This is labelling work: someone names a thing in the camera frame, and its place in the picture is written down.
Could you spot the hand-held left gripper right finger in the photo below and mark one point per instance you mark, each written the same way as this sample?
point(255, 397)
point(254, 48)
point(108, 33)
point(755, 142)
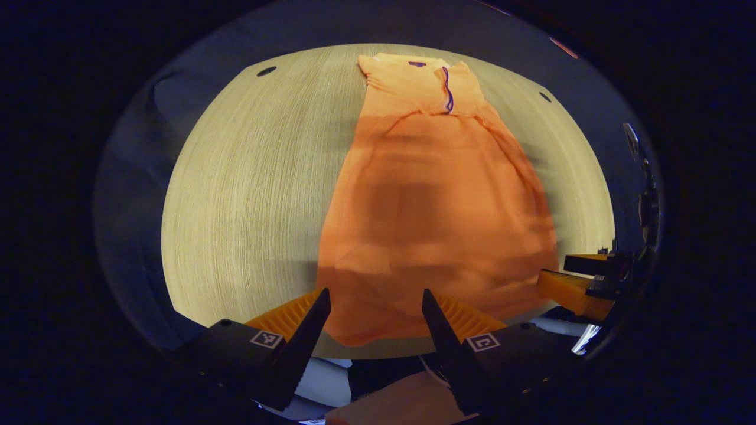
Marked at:
point(449, 354)

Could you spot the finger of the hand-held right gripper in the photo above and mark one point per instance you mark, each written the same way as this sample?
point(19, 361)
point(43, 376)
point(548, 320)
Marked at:
point(573, 292)
point(590, 264)

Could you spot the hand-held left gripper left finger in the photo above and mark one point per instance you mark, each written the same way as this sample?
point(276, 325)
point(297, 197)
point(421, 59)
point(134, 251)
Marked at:
point(304, 348)

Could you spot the orange T-shirt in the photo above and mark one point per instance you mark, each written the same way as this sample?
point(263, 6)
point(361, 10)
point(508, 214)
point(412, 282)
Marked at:
point(425, 206)

